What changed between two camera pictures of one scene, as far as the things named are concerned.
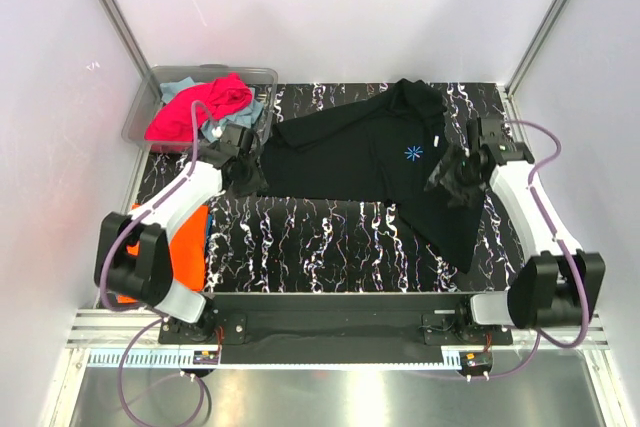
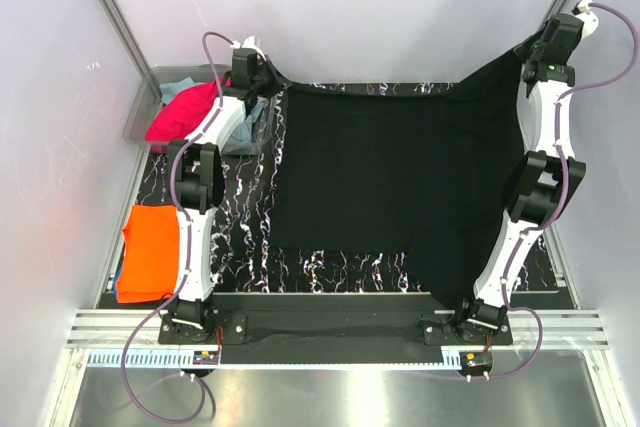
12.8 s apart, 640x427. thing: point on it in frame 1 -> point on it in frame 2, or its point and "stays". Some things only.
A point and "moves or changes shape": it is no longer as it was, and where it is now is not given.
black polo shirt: [383, 146] moves or changes shape
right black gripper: [463, 197] -> [522, 51]
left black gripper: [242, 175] -> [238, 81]
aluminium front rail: [92, 329] stays
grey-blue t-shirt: [214, 129] stays
